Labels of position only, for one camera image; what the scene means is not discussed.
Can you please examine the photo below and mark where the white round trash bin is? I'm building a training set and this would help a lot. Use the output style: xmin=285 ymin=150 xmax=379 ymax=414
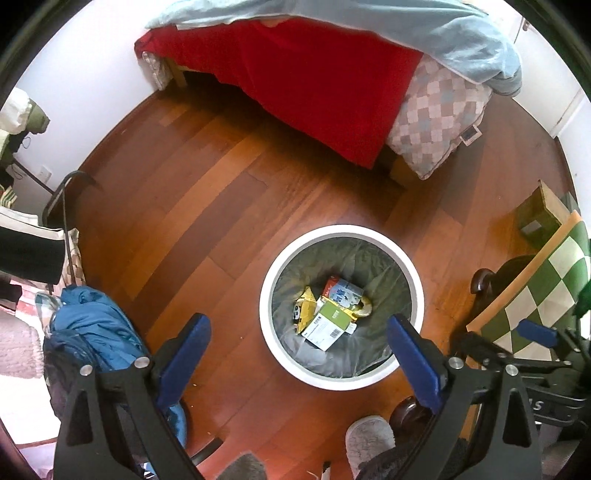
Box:
xmin=259 ymin=225 xmax=425 ymax=391

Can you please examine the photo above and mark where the green white checkered tablecloth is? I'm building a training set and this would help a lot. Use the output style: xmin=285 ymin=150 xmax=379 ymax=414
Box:
xmin=467 ymin=212 xmax=590 ymax=360

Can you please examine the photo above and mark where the dark trouser leg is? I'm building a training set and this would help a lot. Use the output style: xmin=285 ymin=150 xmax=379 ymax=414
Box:
xmin=356 ymin=439 xmax=469 ymax=479

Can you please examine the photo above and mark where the blue jacket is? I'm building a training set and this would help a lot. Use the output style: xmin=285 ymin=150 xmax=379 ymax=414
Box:
xmin=43 ymin=284 xmax=188 ymax=448

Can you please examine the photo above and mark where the pink fuzzy garment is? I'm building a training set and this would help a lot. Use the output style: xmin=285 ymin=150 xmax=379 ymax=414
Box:
xmin=0 ymin=310 xmax=44 ymax=379

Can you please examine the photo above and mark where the brown cardboard box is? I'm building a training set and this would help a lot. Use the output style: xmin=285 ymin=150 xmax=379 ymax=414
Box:
xmin=515 ymin=180 xmax=571 ymax=249

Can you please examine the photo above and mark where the grey fuzzy right slipper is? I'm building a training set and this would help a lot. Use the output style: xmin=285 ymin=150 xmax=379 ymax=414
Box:
xmin=345 ymin=415 xmax=396 ymax=478

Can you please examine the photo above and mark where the grey fuzzy slipper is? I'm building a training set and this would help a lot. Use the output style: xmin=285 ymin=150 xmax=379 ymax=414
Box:
xmin=216 ymin=452 xmax=267 ymax=480
xmin=345 ymin=415 xmax=396 ymax=478

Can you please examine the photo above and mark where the grey bin liner bag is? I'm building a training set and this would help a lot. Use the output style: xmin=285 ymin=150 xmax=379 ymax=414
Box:
xmin=271 ymin=237 xmax=413 ymax=379

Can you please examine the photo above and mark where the grey fuzzy left slipper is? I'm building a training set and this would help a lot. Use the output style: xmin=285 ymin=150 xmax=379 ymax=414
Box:
xmin=216 ymin=452 xmax=267 ymax=480

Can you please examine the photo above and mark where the green white cardboard box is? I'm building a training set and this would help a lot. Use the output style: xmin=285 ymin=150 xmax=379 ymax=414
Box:
xmin=301 ymin=297 xmax=356 ymax=352

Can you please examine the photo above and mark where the black white cloth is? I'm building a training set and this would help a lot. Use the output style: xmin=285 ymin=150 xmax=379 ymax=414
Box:
xmin=0 ymin=207 xmax=66 ymax=285

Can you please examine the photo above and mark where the red blue printed packet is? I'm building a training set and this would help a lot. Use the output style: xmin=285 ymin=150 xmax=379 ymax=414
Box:
xmin=322 ymin=276 xmax=363 ymax=309

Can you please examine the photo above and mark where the yellow snack wrapper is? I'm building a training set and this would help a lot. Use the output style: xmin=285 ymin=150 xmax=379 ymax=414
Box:
xmin=293 ymin=286 xmax=373 ymax=334

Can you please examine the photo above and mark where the checkered pink grey mattress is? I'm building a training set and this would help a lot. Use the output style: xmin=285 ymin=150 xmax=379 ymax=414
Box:
xmin=386 ymin=55 xmax=493 ymax=180

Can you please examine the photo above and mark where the red bed sheet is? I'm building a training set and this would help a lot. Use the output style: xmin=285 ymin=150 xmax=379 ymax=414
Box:
xmin=134 ymin=18 xmax=423 ymax=168

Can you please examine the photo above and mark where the light blue duvet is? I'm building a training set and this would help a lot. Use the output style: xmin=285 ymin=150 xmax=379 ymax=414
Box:
xmin=146 ymin=0 xmax=522 ymax=97

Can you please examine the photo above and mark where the white green jacket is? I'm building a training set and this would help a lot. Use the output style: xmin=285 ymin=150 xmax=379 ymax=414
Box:
xmin=0 ymin=87 xmax=50 ymax=156

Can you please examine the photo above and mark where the black chair frame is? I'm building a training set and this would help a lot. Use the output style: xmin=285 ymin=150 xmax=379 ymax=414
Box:
xmin=41 ymin=170 xmax=97 ymax=285

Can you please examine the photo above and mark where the wooden bed frame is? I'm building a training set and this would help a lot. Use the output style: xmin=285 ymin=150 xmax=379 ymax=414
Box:
xmin=164 ymin=57 xmax=198 ymax=88

